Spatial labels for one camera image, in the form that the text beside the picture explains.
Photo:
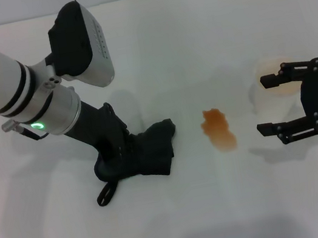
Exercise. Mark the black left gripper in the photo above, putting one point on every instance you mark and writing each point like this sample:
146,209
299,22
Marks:
95,124

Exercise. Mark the orange-brown liquid stain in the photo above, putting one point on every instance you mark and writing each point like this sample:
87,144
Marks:
218,133

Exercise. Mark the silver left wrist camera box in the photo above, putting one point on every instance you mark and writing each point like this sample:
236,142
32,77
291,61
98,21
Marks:
78,47

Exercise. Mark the dark terry rag with loop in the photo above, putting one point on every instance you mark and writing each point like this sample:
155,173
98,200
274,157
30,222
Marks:
155,150

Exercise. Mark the white and silver left robot arm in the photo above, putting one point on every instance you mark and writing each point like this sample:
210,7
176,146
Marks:
1,79

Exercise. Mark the white paper cup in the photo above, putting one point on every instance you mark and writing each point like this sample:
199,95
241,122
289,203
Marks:
286,90

